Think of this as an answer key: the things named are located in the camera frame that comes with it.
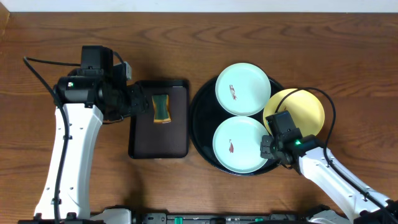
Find yellow plate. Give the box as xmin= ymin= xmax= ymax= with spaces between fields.
xmin=263 ymin=88 xmax=325 ymax=137

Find green yellow sponge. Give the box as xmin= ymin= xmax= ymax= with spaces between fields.
xmin=152 ymin=95 xmax=171 ymax=123

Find mint green plate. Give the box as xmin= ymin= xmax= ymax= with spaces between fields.
xmin=215 ymin=63 xmax=271 ymax=116
xmin=212 ymin=116 xmax=268 ymax=174

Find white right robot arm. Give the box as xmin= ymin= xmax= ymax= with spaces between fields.
xmin=260 ymin=129 xmax=397 ymax=223

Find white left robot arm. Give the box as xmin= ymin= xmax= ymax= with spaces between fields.
xmin=30 ymin=75 xmax=147 ymax=223

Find black rectangular tray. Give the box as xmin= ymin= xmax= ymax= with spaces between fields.
xmin=128 ymin=80 xmax=189 ymax=159

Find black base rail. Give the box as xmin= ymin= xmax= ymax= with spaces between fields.
xmin=132 ymin=213 xmax=299 ymax=224

